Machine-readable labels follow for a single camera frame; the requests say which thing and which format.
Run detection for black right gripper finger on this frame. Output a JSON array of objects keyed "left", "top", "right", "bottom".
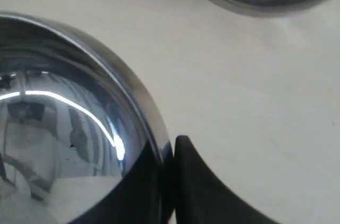
[{"left": 174, "top": 135, "right": 276, "bottom": 224}]

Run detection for plain large steel bowl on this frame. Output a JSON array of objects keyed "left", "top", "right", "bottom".
[{"left": 1, "top": 12, "right": 174, "bottom": 223}]

